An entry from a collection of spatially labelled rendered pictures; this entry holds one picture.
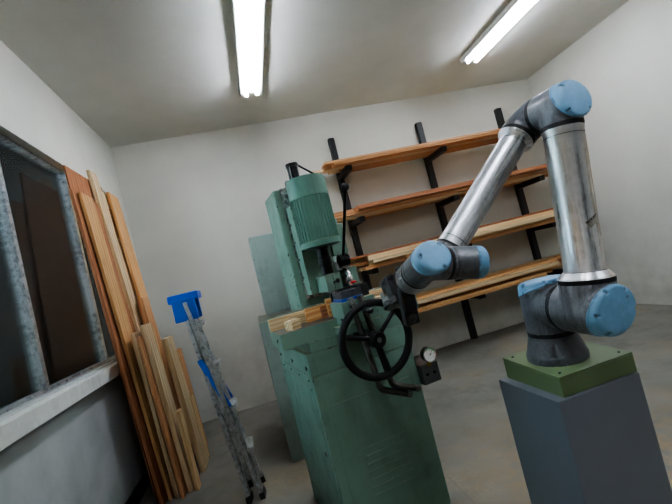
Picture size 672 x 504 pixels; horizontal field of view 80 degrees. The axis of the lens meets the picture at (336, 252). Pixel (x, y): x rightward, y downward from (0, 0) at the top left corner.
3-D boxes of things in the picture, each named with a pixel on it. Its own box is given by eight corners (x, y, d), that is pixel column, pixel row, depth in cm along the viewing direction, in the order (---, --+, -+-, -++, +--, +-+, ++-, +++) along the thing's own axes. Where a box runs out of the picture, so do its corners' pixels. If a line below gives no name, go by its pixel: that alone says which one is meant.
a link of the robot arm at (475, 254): (468, 246, 117) (430, 247, 114) (494, 243, 106) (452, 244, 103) (470, 278, 117) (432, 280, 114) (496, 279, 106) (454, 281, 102)
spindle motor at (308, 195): (308, 248, 165) (290, 176, 166) (297, 253, 181) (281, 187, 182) (346, 240, 171) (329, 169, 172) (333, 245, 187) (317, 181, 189)
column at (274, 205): (307, 339, 187) (271, 190, 190) (296, 335, 208) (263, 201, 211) (351, 325, 195) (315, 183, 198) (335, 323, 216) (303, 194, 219)
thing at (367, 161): (372, 387, 349) (306, 123, 358) (357, 374, 404) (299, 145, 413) (622, 306, 406) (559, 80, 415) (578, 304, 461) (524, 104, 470)
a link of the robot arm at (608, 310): (591, 326, 128) (554, 96, 130) (645, 334, 112) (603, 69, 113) (552, 335, 124) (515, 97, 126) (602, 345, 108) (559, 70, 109)
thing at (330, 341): (311, 353, 152) (308, 343, 152) (297, 347, 172) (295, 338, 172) (401, 324, 166) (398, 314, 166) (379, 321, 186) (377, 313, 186)
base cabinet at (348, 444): (357, 568, 148) (310, 379, 151) (313, 497, 202) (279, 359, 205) (455, 514, 164) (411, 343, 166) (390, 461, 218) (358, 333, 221)
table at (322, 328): (288, 354, 140) (284, 337, 140) (272, 345, 168) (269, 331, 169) (432, 308, 161) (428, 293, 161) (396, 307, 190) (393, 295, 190)
